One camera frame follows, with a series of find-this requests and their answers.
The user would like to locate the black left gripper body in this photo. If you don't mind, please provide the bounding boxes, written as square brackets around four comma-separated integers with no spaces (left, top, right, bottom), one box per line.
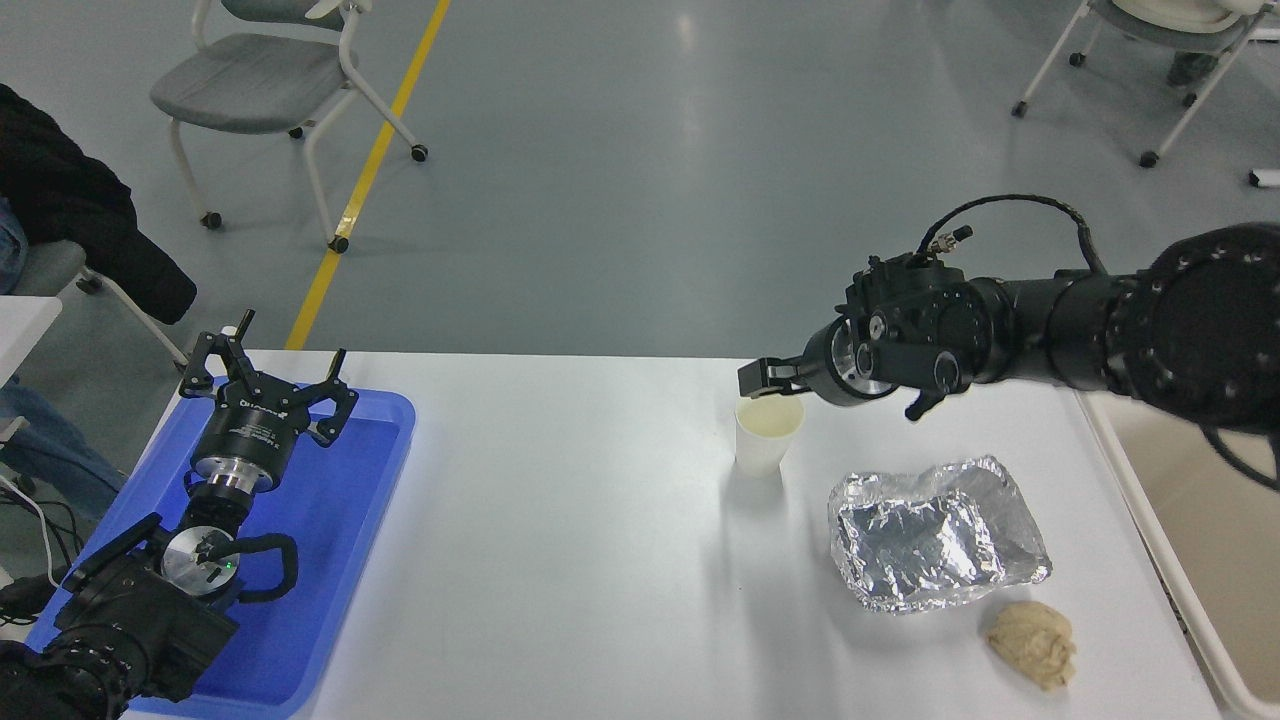
[190,382,313,473]

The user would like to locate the white paper cup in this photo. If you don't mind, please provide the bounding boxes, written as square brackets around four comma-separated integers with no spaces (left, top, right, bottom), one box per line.
[734,392,805,478]

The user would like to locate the blue plastic tray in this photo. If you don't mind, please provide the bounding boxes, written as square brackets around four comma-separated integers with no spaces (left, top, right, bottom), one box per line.
[25,375,417,719]

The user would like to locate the crumpled silver foil tray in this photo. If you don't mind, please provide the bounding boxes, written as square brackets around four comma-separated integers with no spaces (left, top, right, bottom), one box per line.
[827,454,1053,613]

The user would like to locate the small white side table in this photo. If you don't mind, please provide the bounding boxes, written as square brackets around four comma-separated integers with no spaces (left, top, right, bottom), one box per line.
[0,296,65,387]

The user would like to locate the grey chair under person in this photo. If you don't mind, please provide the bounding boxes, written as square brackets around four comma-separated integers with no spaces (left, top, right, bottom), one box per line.
[10,240,191,369]

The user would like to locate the seated person beside small table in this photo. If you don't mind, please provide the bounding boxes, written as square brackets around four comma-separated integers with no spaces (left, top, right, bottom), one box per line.
[0,83,199,521]

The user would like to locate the crumpled tan paper ball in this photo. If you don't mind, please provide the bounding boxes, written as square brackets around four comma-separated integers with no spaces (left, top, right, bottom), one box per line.
[985,600,1078,691]

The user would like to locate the empty grey wheeled chair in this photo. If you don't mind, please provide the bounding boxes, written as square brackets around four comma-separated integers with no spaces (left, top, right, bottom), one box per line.
[150,0,431,255]

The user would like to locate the large pale plastic bin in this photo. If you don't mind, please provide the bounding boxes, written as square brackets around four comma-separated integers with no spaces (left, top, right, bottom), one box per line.
[1075,388,1280,720]

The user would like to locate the person on white-framed chair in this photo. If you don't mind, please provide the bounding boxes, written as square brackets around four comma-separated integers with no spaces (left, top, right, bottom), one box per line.
[1105,0,1263,89]

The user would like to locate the occupied white-framed wheeled chair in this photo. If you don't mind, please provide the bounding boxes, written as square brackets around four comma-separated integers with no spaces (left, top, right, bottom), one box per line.
[1010,0,1280,169]

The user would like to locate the white floor cable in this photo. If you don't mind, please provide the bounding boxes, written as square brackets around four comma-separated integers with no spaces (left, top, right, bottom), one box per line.
[0,470,63,589]

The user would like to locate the black floor cables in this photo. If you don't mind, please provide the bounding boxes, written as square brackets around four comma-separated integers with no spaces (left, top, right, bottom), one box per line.
[0,495,89,626]

